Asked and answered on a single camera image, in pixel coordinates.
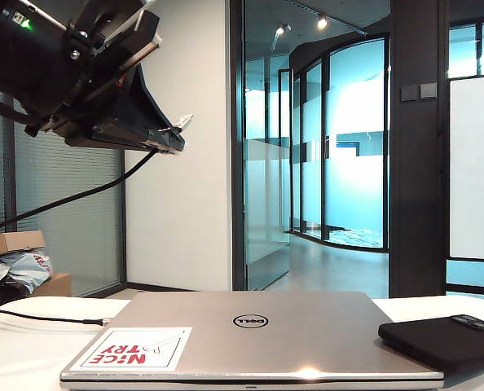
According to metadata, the black sleeved left arm cable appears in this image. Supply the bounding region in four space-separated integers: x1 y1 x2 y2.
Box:
0 95 37 123

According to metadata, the frosted glass window panel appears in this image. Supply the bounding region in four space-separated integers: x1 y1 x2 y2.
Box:
447 18 484 294

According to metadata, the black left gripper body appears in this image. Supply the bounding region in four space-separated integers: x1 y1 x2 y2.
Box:
24 0 161 139

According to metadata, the brown red cardboard box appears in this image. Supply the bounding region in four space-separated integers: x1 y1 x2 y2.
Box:
32 272 73 298

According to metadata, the black charging cable silver plug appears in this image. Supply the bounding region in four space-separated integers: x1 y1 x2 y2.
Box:
0 114 195 236

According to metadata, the black smartphone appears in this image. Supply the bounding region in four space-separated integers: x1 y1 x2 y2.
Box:
378 314 484 378

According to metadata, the curved black framed glass partition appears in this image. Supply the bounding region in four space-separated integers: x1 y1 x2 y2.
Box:
289 34 391 254

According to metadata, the black framed glass door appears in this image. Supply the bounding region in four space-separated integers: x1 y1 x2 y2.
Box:
230 0 294 292

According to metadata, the small flat brown cardboard box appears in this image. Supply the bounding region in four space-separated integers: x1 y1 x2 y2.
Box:
0 231 46 257

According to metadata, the dark crumpled bag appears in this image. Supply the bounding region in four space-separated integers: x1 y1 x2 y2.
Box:
0 280 35 314

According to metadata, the white red Nice Try sticker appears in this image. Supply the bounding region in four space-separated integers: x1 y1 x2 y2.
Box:
69 326 194 373

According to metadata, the thin black laptop power cable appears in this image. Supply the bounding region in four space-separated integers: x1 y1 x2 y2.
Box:
0 308 115 327

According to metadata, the grey plastic mailing bag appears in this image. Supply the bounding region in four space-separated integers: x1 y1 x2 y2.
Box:
0 250 54 294

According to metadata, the silver Dell laptop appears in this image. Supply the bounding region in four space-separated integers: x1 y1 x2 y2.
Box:
59 290 445 390

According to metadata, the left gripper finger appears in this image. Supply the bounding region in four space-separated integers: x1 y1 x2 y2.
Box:
86 64 185 147
64 130 180 155

